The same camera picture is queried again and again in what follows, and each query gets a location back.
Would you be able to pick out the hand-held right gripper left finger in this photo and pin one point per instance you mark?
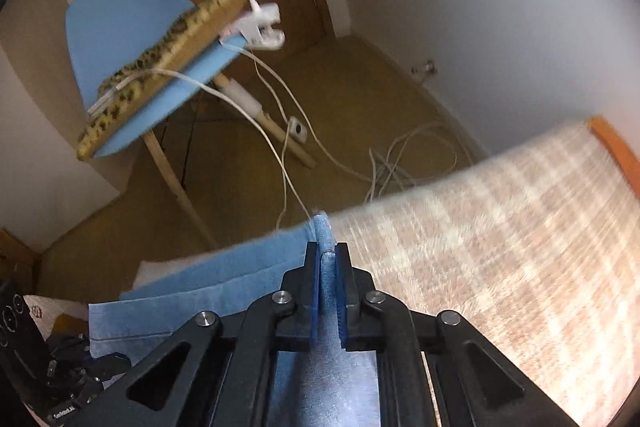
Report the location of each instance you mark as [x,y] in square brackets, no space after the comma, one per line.
[313,297]

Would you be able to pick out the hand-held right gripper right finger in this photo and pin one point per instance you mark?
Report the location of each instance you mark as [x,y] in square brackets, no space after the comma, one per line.
[342,302]

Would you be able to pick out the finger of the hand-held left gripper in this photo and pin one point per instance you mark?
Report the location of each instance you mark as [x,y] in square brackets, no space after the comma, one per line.
[107,367]

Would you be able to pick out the blue pants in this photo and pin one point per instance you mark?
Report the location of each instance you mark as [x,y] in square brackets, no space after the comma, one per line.
[240,267]

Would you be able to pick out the white printed cloth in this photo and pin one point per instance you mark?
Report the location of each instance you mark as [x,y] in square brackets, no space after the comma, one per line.
[45,312]

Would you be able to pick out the wooden cabinet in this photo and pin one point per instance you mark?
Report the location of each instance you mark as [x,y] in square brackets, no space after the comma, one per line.
[17,257]

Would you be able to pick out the white sheet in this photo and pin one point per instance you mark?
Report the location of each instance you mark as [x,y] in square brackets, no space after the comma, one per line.
[165,274]

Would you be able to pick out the white power socket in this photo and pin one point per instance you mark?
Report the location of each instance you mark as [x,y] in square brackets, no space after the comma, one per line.
[297,129]

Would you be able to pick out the beige plaid blanket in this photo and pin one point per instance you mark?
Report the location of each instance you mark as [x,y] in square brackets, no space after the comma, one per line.
[500,232]

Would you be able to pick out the metal door stopper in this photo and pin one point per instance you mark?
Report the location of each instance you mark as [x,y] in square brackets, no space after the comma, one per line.
[424,69]

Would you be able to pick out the leopard print cushion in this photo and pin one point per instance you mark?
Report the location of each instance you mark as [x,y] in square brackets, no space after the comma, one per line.
[200,32]

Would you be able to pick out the blue chair with wooden legs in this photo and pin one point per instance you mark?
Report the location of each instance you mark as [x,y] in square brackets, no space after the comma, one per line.
[125,7]

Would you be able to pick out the orange bed frame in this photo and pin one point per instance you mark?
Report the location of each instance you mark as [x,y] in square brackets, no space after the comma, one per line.
[617,152]

